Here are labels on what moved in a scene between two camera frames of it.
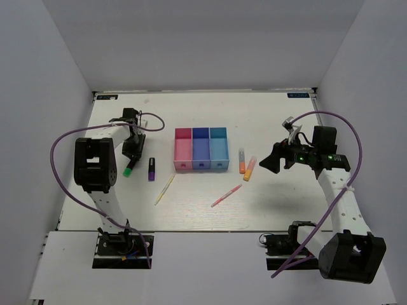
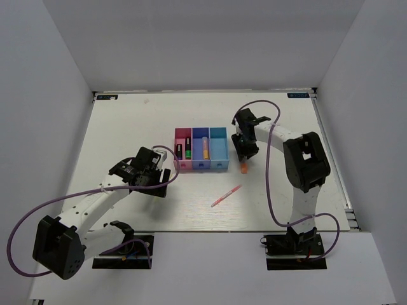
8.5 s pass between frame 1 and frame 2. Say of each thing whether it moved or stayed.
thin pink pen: stayed
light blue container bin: stayed
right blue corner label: stayed
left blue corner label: stayed
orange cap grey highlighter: stayed
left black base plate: stayed
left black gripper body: moved
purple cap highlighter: moved
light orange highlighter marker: moved
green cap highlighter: moved
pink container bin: stayed
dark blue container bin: stayed
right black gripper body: moved
